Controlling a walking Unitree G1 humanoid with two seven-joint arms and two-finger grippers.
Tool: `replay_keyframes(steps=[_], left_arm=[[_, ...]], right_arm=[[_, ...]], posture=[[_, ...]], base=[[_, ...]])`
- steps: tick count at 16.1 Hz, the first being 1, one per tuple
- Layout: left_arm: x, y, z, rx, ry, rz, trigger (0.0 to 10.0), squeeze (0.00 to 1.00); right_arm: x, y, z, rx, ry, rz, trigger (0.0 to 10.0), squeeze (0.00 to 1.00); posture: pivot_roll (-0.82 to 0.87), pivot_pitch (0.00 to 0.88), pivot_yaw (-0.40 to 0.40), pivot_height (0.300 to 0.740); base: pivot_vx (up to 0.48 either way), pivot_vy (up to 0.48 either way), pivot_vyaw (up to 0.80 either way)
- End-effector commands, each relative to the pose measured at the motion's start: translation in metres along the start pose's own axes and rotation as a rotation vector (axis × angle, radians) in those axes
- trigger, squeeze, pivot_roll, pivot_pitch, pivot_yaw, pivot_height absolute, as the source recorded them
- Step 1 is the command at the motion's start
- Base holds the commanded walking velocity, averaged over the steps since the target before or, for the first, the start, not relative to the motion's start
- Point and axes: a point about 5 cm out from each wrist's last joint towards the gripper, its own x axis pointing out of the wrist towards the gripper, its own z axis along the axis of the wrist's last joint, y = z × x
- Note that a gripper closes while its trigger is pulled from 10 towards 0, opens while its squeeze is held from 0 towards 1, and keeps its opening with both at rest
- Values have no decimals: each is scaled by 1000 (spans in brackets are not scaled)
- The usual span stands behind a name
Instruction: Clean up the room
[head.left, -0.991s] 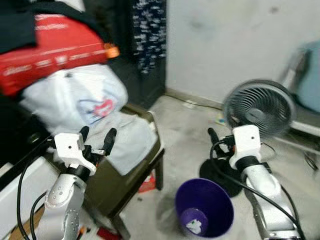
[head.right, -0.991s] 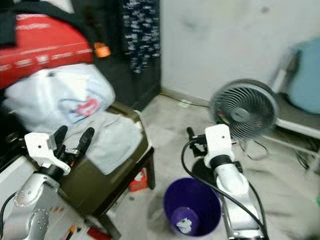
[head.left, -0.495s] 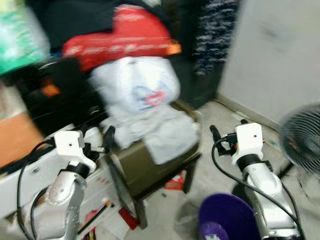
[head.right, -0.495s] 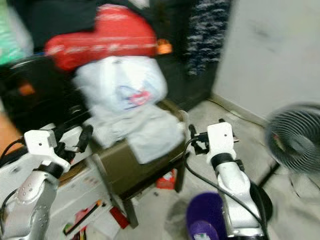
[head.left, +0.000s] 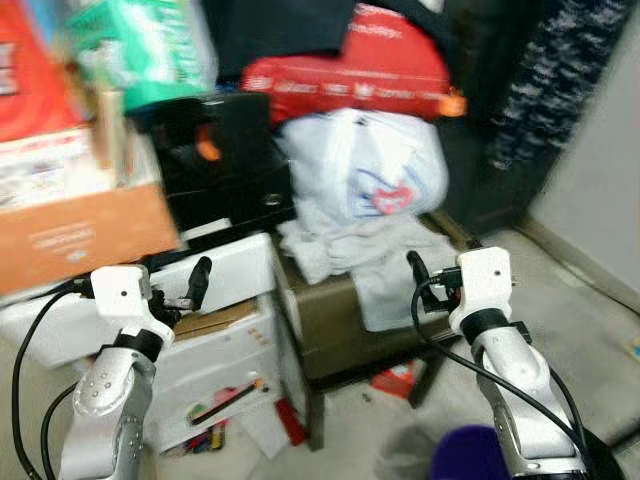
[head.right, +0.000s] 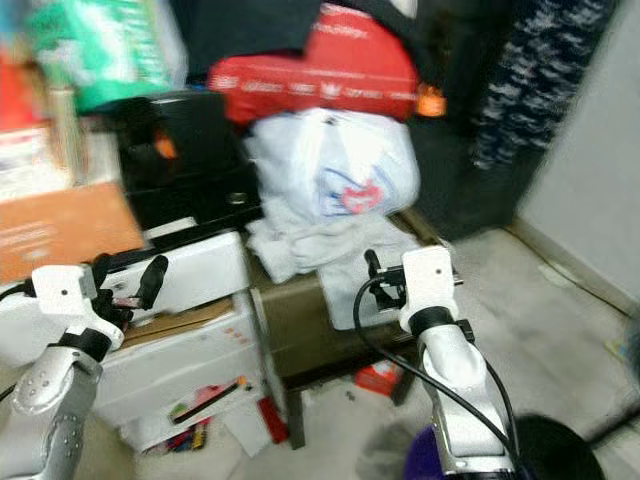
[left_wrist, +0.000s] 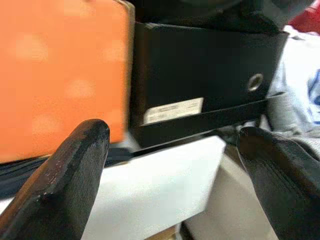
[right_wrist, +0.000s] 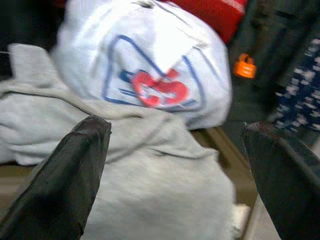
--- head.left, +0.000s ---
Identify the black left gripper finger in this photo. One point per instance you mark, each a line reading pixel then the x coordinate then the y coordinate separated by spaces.
pixel 200 280

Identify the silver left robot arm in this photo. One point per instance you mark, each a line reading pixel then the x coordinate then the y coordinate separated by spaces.
pixel 105 400

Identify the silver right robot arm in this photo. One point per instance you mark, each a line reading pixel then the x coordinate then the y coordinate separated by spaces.
pixel 525 390

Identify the grey folded cloth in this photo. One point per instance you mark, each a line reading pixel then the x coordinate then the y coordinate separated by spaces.
pixel 350 250

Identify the white drawer unit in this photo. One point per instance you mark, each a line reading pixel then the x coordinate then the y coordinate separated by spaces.
pixel 240 350

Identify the brown low cabinet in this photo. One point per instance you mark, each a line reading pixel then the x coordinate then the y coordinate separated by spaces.
pixel 340 335

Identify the small red packet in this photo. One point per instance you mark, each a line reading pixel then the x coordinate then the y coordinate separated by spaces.
pixel 398 380

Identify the brown cardboard box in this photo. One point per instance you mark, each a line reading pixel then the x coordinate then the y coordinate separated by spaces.
pixel 80 235

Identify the black box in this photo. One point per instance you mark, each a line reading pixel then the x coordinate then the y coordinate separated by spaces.
pixel 230 170

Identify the white plastic bag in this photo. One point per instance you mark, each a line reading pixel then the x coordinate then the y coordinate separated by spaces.
pixel 360 165

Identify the purple bin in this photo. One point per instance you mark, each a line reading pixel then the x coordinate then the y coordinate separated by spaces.
pixel 470 455

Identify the small orange object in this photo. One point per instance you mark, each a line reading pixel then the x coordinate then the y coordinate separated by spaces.
pixel 453 104

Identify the long red package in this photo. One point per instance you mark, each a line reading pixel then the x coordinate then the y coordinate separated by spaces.
pixel 350 75

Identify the dark blue patterned cloth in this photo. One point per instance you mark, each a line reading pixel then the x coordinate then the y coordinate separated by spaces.
pixel 550 80

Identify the green white package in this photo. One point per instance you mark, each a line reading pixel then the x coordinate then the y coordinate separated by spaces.
pixel 140 50

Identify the red printed carton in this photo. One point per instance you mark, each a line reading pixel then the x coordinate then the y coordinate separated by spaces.
pixel 30 70

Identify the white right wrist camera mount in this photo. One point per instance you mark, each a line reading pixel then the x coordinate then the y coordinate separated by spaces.
pixel 485 278

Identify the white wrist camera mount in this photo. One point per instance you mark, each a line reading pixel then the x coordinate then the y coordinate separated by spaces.
pixel 120 295
pixel 485 278

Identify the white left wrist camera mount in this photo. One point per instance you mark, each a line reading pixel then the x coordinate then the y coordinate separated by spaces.
pixel 120 295

